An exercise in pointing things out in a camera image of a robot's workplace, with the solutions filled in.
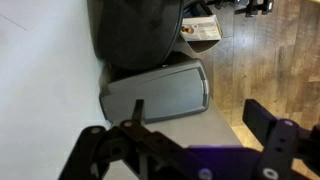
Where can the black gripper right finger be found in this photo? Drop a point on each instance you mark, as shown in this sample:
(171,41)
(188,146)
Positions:
(283,143)

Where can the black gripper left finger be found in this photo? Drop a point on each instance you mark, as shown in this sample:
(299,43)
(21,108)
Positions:
(100,146)

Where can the grey plastic bin lid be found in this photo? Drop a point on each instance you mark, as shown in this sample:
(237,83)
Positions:
(156,91)

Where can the black round trash bin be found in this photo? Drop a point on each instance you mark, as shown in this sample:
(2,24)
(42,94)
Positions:
(136,31)

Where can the white cardboard box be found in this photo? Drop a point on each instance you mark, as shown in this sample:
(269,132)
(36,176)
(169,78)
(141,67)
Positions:
(201,29)

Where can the black chair base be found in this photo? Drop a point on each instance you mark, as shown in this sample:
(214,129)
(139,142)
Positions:
(248,6)

